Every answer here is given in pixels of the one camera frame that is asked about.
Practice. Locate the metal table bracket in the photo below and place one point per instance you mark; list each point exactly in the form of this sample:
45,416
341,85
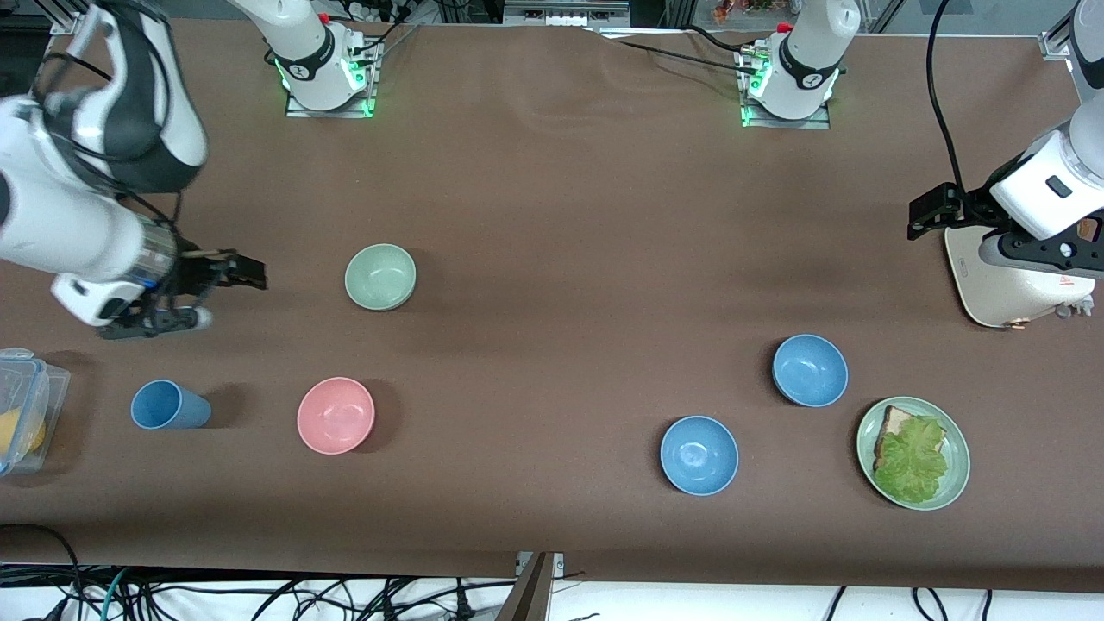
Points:
535,595

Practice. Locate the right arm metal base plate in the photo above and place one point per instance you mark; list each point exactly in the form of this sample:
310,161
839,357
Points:
302,109

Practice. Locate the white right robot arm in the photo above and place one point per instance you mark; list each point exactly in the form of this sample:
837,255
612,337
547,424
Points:
78,233

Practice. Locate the clear plastic container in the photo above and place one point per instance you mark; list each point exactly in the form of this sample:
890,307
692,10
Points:
47,388

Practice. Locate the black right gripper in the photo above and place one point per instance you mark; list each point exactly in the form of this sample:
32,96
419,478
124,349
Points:
195,272

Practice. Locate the brown table cover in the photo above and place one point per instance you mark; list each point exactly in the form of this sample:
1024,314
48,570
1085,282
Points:
552,190

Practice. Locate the green bowl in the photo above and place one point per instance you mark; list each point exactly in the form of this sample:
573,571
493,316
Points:
379,276

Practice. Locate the cream white toaster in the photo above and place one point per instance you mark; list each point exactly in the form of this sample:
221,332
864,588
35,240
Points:
1000,297

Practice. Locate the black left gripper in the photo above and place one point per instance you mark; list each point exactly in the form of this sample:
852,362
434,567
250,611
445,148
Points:
969,207

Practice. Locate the yellow fruit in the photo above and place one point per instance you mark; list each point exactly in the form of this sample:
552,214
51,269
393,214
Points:
21,431

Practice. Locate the pink bowl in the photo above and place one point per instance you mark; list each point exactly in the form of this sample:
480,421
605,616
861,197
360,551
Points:
335,416

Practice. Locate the toasted bread slice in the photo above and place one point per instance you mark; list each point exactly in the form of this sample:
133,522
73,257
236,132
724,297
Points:
1087,229

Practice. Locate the green plate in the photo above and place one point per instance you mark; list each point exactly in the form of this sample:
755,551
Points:
956,470

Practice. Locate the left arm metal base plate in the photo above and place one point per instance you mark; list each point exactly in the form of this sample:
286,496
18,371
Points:
819,122

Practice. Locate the white bread slice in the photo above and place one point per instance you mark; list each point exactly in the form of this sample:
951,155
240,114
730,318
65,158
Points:
893,427

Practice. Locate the green lettuce leaf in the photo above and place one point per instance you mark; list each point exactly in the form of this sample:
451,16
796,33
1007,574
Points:
914,461

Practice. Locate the white power strip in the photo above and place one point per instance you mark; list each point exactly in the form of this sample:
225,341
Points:
371,10

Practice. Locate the blue bowl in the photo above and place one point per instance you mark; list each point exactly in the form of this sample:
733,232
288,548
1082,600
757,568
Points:
699,455
809,371

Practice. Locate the blue cup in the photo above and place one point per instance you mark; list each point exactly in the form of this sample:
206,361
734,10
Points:
168,405

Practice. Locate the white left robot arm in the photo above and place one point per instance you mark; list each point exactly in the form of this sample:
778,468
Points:
811,52

